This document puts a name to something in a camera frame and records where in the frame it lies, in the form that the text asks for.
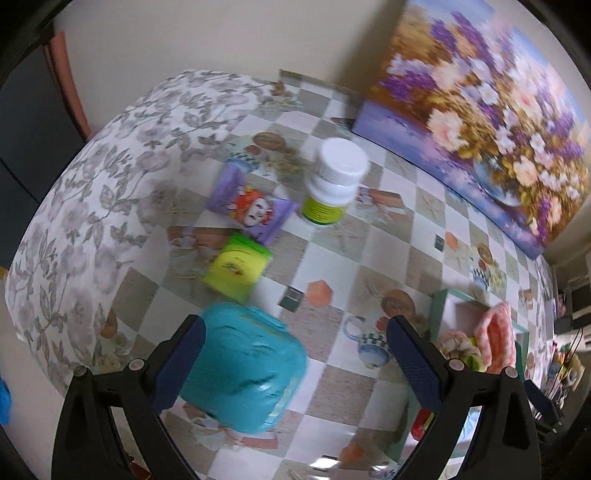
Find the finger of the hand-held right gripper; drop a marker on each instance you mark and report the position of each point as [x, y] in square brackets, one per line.
[538, 398]

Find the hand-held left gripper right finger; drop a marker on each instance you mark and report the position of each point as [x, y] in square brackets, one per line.
[415, 364]

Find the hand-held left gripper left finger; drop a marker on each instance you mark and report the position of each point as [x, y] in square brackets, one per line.
[180, 364]

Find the teal wipes packet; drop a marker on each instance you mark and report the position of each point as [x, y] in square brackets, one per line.
[244, 364]

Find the teal shallow box tray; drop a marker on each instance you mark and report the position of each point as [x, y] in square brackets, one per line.
[461, 316]

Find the pink zigzag cloth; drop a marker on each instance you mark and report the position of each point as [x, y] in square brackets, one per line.
[496, 337]

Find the beige soft item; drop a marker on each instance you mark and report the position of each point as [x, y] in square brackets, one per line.
[452, 342]

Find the black charger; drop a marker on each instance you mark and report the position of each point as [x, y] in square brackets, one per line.
[563, 325]

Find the yellow-green small box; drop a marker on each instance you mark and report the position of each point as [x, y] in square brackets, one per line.
[235, 267]

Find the checkered printed tablecloth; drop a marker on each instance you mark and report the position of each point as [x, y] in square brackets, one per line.
[369, 258]

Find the purple cartoon packet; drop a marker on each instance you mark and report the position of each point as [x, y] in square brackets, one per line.
[249, 207]

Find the grey floral tablecloth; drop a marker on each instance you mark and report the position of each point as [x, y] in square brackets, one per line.
[92, 207]

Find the white bottle green label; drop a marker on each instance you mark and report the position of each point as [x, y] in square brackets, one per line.
[332, 184]

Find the floral painting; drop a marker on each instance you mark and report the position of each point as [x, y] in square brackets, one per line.
[485, 115]

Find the dark cabinet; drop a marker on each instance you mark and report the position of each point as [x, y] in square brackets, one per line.
[27, 138]

